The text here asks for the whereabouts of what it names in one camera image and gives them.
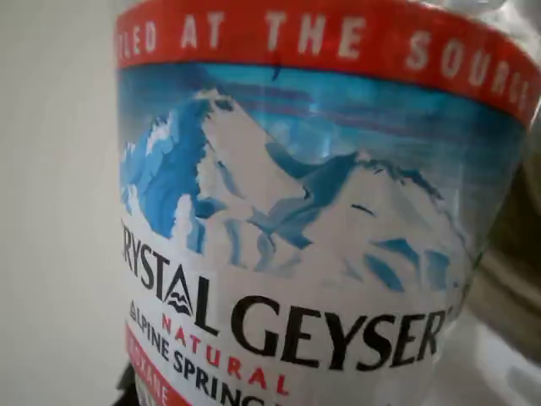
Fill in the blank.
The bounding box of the clear plastic water bottle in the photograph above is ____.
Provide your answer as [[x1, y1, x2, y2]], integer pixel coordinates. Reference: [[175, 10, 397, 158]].
[[112, 0, 541, 406]]

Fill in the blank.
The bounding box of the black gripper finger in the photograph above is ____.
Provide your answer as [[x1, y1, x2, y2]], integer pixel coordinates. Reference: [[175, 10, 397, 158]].
[[115, 362, 144, 406]]

